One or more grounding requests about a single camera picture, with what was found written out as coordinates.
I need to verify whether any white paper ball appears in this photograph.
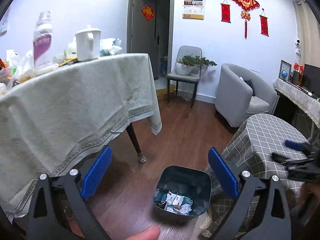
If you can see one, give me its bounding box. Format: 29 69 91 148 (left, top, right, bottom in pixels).
178 202 192 216

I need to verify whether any dark teal trash bin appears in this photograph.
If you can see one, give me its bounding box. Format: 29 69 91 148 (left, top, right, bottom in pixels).
152 166 212 223

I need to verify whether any person right hand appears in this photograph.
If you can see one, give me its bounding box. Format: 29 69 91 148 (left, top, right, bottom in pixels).
298 181 320 211

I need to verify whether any person left hand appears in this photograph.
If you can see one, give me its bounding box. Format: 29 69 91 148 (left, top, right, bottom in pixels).
126 225 161 240

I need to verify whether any grey checked round tablecloth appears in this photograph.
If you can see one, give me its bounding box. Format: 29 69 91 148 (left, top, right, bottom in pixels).
200 114 307 238

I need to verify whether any beige fringed desk cloth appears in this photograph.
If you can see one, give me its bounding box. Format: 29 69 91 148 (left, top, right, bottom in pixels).
273 78 320 128

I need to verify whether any black monitor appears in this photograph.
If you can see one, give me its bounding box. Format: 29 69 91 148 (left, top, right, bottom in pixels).
302 64 320 96

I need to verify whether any small blue globe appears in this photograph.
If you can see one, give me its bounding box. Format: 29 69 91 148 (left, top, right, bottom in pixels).
280 70 288 81

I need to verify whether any beige tablecloth side table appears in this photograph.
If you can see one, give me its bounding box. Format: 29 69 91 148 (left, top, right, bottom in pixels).
1 54 162 219

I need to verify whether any grey armchair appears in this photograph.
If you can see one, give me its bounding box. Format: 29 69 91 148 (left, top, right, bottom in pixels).
215 63 278 128

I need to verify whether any front dark table leg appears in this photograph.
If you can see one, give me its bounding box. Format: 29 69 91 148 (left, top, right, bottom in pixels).
126 124 146 163

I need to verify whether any black handbag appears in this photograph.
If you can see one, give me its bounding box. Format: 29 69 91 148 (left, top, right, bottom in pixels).
244 80 255 96

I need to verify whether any cardboard box on floor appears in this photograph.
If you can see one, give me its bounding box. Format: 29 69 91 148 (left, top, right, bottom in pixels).
156 84 176 101

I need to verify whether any potted green plant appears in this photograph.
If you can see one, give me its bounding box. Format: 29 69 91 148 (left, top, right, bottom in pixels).
175 55 217 76

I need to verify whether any grey dining chair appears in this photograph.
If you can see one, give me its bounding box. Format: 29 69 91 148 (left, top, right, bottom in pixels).
167 46 202 108

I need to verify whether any right red scroll hanging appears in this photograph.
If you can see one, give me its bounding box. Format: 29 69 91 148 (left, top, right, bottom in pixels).
260 8 269 36

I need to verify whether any red scroll hanging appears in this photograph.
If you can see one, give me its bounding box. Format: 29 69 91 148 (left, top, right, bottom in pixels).
260 8 269 36
221 0 231 23

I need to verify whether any white electric kettle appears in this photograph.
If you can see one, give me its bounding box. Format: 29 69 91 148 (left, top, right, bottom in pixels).
75 25 101 62

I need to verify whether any white plastic bag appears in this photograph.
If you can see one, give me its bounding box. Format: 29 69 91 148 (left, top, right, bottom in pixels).
100 38 122 56

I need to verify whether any left red scroll hanging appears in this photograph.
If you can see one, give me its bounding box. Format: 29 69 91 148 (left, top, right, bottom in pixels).
221 0 231 23

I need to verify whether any red chinese knot ornament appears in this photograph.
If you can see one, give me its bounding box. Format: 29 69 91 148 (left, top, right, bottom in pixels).
232 0 260 39

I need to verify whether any white purple bottle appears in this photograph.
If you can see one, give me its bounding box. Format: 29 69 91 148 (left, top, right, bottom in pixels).
33 11 53 70

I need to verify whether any grey door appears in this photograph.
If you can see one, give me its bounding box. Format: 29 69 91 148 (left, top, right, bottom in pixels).
126 0 170 80

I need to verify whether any red diamond fu sticker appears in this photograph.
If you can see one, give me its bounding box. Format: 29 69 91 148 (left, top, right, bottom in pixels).
140 5 156 21

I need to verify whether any picture frame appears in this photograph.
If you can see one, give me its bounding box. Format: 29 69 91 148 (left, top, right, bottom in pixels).
278 60 292 82

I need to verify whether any white security camera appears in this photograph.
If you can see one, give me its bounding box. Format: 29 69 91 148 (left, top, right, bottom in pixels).
295 38 301 56

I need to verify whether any wall calendar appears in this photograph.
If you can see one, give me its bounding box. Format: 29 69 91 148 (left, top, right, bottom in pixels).
182 0 204 20

